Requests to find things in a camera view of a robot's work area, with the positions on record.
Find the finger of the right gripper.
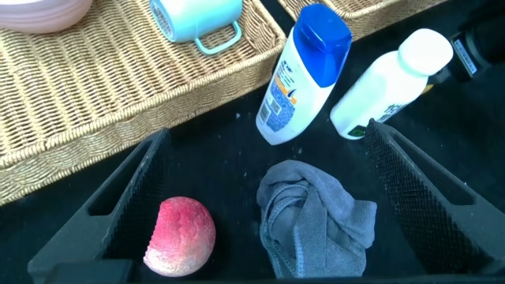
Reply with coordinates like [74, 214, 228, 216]
[428, 65, 458, 86]

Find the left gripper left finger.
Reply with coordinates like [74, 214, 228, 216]
[27, 128, 173, 284]

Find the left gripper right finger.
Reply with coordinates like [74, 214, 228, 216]
[365, 118, 505, 274]

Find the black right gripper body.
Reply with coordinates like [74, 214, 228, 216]
[448, 7, 505, 83]

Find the white milk bottle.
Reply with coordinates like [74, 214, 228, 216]
[329, 28, 455, 141]

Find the grey cloth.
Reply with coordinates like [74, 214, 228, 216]
[256, 159, 378, 279]

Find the red peach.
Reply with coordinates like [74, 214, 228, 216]
[142, 196, 217, 278]

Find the white shampoo bottle blue cap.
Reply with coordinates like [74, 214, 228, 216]
[255, 3, 353, 146]

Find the black tablecloth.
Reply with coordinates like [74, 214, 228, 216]
[0, 0, 505, 284]

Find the pink bowl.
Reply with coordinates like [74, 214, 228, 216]
[0, 0, 94, 35]

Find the wicker basket with pink handles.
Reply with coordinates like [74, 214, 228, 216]
[278, 0, 447, 43]
[0, 0, 287, 206]

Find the pale mint cup with handle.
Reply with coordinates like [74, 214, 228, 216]
[148, 0, 244, 56]

